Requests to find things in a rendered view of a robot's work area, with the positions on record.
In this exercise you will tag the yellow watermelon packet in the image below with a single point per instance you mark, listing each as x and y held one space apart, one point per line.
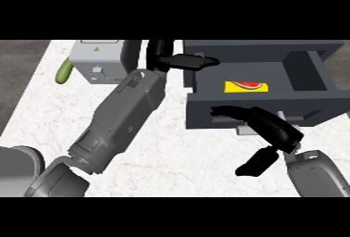
245 86

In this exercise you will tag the green cucumber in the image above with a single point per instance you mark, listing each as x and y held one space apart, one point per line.
63 72

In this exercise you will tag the pale grey box appliance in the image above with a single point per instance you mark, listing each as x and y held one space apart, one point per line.
97 58

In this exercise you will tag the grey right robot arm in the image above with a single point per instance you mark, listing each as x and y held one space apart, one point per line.
319 176

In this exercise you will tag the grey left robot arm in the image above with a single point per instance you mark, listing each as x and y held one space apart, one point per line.
122 111

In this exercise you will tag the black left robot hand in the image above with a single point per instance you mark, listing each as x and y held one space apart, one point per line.
186 61

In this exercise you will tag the dark grey drawer cabinet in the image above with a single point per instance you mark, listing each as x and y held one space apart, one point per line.
254 51

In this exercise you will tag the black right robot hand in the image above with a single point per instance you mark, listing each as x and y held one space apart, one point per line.
273 128

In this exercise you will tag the dark grey drawer front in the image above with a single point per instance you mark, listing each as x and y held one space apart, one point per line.
314 106

